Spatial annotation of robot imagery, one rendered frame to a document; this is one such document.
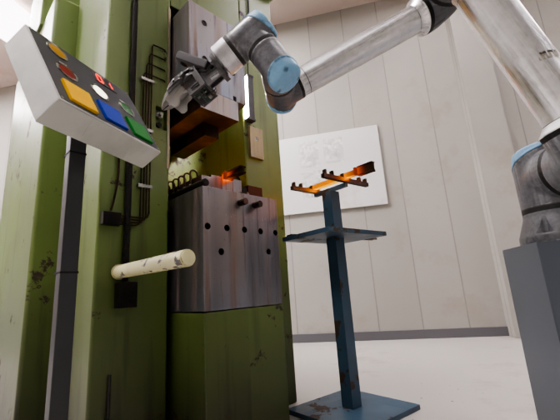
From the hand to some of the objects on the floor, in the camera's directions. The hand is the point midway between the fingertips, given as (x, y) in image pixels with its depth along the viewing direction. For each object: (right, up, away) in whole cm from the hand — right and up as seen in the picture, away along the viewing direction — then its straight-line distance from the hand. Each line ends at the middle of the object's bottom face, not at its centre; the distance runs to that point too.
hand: (164, 104), depth 100 cm
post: (-17, -105, -26) cm, 109 cm away
